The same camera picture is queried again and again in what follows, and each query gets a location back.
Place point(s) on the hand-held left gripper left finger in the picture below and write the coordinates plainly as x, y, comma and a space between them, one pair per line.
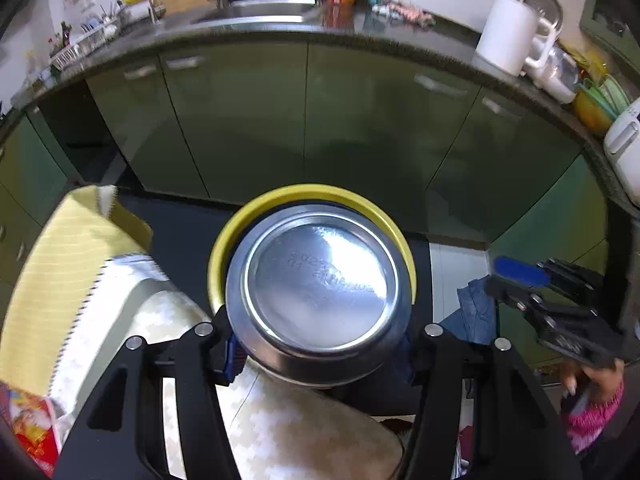
231, 362

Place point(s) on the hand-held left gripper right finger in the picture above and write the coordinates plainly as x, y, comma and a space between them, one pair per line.
427, 370

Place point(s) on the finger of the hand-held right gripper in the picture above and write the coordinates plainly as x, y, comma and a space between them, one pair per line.
510, 292
520, 268

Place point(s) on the metal drink can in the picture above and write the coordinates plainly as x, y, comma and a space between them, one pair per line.
320, 280

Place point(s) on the black yellow-rimmed trash bin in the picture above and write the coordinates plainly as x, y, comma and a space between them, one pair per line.
320, 192

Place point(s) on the person's right forearm pink sleeve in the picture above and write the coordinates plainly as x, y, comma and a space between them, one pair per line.
590, 425

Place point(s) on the person's right hand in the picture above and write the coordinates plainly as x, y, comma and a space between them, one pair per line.
600, 380

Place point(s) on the blue denim cloth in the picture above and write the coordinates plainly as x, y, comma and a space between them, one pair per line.
472, 310

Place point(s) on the cream patterned tablecloth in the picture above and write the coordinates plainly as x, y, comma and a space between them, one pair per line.
290, 425

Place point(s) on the white serrated edge bag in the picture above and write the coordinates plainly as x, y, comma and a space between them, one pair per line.
120, 290

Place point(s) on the white countertop appliance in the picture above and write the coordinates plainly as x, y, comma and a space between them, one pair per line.
622, 137

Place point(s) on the yellow bowl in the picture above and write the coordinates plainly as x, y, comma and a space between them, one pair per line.
590, 112

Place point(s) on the green plastic bowl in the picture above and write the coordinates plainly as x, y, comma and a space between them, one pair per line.
612, 92

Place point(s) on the white blender appliance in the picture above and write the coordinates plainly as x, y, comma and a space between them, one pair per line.
555, 72

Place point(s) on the yellow striped cloth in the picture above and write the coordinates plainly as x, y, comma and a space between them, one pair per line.
45, 270

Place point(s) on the red snack packet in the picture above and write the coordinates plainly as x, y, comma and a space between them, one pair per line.
27, 425

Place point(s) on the green kitchen base cabinet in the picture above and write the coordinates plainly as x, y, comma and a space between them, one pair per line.
350, 110

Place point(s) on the white jug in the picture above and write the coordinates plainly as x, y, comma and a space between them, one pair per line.
507, 30

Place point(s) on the patterned dish cloth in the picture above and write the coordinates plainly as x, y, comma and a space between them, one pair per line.
405, 11

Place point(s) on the dark stone countertop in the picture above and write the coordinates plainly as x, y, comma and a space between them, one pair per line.
280, 30

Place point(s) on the steel kitchen sink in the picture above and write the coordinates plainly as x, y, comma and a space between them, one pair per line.
260, 7

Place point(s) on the small steel faucet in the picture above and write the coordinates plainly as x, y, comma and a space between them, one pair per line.
154, 7

